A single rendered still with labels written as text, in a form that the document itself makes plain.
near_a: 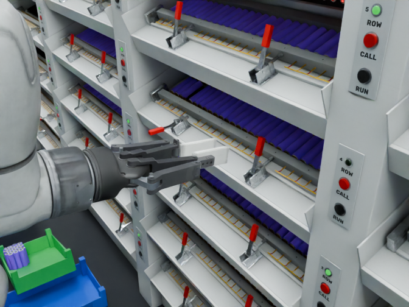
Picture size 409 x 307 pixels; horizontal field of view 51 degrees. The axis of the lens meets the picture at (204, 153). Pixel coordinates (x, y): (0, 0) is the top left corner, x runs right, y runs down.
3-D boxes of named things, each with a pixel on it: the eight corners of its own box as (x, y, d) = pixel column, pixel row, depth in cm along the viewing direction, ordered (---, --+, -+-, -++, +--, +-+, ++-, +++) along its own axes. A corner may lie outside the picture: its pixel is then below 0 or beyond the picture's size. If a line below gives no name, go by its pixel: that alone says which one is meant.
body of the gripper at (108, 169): (73, 187, 64) (131, 175, 69) (97, 215, 58) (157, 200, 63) (73, 140, 61) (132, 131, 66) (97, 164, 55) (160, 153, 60)
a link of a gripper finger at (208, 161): (184, 159, 66) (195, 167, 64) (211, 154, 69) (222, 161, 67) (184, 168, 67) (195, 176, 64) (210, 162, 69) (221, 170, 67)
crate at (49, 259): (2, 265, 166) (-4, 247, 164) (55, 245, 176) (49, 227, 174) (17, 295, 141) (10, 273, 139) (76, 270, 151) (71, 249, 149)
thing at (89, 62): (127, 112, 122) (104, 72, 113) (57, 61, 166) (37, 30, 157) (182, 74, 128) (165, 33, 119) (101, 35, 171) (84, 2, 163)
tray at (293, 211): (314, 249, 71) (305, 213, 65) (142, 124, 115) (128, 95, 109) (391, 176, 77) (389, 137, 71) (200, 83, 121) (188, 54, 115)
